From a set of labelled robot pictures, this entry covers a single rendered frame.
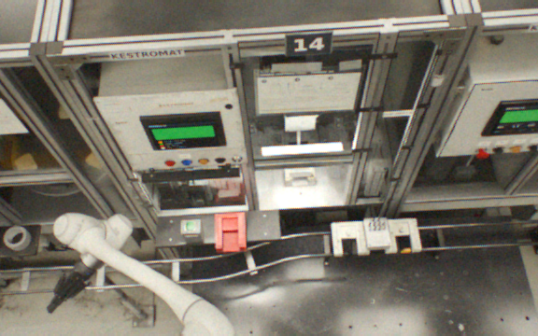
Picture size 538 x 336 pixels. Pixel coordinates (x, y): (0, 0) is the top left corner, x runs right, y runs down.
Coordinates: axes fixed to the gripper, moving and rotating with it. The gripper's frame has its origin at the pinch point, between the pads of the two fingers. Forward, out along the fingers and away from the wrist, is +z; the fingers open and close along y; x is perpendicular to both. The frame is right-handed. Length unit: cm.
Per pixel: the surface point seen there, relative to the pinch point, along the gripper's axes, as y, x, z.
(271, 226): -61, 3, -67
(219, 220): -44, -7, -55
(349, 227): -83, 19, -89
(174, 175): -4, 0, -64
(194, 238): -39, -6, -44
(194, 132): 14, 15, -85
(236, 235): -52, -1, -55
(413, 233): -96, 36, -105
